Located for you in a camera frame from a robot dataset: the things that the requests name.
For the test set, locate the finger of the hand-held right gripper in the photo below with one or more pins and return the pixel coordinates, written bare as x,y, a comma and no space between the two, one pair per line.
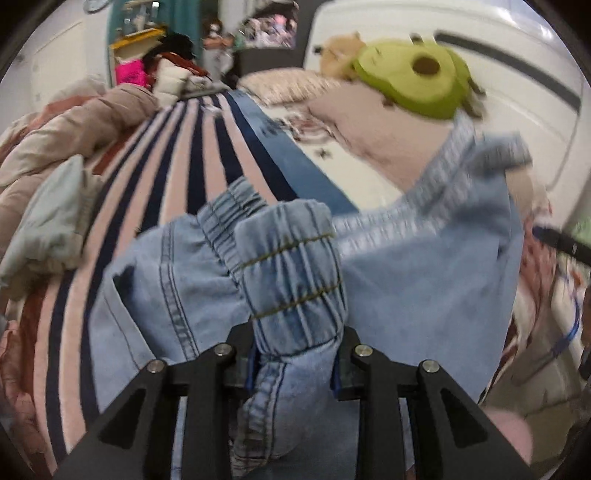
561,242

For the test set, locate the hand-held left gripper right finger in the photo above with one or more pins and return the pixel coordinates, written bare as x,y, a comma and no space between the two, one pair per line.
335,374

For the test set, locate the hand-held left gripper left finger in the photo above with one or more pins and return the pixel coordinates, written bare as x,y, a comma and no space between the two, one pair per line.
250,374

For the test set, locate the light blue denim pants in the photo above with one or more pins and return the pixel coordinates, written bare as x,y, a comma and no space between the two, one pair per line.
415,277

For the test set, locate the white headboard with black stripe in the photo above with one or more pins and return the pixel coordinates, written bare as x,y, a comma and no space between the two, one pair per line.
508,92

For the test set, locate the pink cloth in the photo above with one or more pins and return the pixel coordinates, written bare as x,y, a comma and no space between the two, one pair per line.
510,436

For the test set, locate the mauve pillow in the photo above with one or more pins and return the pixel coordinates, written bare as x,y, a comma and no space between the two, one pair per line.
378,129

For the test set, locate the green avocado plush toy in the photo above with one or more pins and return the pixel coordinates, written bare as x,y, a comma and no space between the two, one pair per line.
401,87

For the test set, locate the pink navy striped blanket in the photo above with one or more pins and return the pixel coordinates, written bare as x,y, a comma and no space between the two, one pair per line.
184,152

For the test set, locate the pale grey folded cloth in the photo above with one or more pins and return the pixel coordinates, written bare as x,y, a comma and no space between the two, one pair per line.
46,230

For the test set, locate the brown plush toy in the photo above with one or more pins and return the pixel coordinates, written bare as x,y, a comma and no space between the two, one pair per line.
339,55

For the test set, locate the beige patterned pillow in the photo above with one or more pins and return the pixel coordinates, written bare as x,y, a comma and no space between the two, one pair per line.
286,85

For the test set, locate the white puffer jacket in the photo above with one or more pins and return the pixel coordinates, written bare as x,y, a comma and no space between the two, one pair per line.
173,83

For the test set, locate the beige comforter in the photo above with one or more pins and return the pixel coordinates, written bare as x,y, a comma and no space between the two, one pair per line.
69,124

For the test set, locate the bright pink garment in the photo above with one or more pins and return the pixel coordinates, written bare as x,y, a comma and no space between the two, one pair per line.
131,73

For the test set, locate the dark cloth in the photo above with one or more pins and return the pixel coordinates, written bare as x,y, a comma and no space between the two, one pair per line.
178,45

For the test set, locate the yellow shelf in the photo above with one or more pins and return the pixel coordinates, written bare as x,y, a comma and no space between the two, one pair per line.
138,38

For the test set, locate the white door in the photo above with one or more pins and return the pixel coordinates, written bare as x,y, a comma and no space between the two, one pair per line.
57,60

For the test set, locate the colourful wall poster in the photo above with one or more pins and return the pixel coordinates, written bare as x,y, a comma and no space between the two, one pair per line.
271,30

